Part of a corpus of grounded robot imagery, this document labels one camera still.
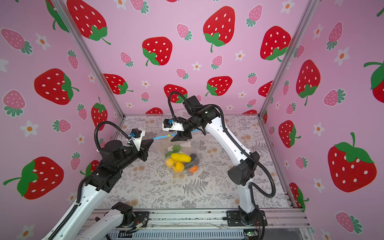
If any clear zip bag blue zipper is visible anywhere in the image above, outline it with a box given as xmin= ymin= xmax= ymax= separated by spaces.
xmin=154 ymin=131 xmax=201 ymax=176

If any yellow bell pepper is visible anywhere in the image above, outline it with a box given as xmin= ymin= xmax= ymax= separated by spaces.
xmin=171 ymin=153 xmax=192 ymax=163

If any dark purple eggplant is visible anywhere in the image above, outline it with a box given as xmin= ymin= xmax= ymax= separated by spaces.
xmin=189 ymin=154 xmax=200 ymax=168

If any small yellow lemon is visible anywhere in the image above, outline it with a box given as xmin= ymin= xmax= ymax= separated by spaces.
xmin=165 ymin=158 xmax=175 ymax=169

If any yellow mango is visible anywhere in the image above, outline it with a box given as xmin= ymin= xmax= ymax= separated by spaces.
xmin=173 ymin=162 xmax=185 ymax=173

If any orange mandarin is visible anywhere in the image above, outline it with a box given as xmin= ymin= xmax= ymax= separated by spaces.
xmin=189 ymin=166 xmax=198 ymax=173

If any white plastic perforated basket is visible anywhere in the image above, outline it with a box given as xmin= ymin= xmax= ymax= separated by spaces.
xmin=176 ymin=109 xmax=191 ymax=119

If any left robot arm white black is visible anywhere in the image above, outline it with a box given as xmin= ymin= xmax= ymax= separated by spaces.
xmin=44 ymin=139 xmax=154 ymax=240

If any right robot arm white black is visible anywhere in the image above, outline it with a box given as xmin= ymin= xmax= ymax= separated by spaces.
xmin=162 ymin=104 xmax=276 ymax=226

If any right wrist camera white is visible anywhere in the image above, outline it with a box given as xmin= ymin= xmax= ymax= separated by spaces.
xmin=162 ymin=119 xmax=185 ymax=132

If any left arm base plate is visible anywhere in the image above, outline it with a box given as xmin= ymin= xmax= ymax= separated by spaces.
xmin=117 ymin=211 xmax=150 ymax=229

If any left frame post aluminium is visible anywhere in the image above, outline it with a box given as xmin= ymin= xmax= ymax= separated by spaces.
xmin=53 ymin=0 xmax=125 ymax=119

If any frame post aluminium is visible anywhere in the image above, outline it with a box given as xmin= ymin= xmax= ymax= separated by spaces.
xmin=53 ymin=0 xmax=125 ymax=119
xmin=259 ymin=0 xmax=320 ymax=119

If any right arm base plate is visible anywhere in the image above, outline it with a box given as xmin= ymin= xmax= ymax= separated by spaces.
xmin=223 ymin=210 xmax=268 ymax=227

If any aluminium rail base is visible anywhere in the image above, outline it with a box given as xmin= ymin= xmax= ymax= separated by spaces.
xmin=80 ymin=208 xmax=316 ymax=240

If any right frame post aluminium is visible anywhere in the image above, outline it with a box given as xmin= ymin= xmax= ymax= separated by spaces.
xmin=259 ymin=0 xmax=320 ymax=119

